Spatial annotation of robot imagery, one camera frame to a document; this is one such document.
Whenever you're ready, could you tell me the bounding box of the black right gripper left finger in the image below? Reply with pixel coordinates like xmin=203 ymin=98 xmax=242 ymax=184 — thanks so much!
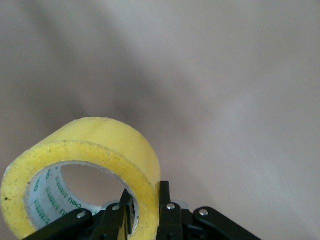
xmin=24 ymin=186 xmax=138 ymax=240

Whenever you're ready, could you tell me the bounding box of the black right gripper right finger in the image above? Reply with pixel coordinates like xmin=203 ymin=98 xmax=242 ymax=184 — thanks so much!
xmin=156 ymin=180 xmax=263 ymax=240

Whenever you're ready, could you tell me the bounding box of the yellow tape roll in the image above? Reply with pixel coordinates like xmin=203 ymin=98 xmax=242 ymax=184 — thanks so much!
xmin=0 ymin=116 xmax=161 ymax=240

